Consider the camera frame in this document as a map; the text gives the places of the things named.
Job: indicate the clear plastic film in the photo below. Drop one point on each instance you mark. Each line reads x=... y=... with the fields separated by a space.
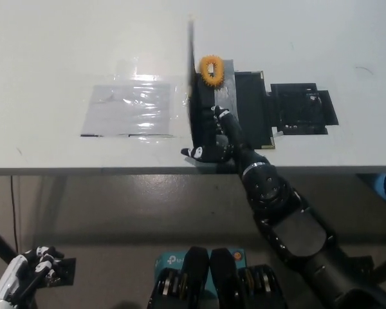
x=178 y=96

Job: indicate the black square frame fixture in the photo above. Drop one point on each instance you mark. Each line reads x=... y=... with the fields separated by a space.
x=292 y=106

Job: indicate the black USC diary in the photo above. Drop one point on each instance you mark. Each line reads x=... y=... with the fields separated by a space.
x=251 y=106

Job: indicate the teal tp-link box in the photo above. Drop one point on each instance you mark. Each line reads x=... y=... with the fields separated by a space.
x=166 y=261

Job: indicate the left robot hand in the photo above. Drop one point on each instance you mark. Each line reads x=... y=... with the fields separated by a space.
x=13 y=273

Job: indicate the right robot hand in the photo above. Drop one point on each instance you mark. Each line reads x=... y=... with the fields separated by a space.
x=225 y=148

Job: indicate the black floor tape patch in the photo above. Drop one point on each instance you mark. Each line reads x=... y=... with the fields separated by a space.
x=364 y=267
x=64 y=270

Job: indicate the blue round object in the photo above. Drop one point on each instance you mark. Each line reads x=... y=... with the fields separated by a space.
x=381 y=186

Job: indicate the black diagonal table leg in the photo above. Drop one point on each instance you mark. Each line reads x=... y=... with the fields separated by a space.
x=0 y=241

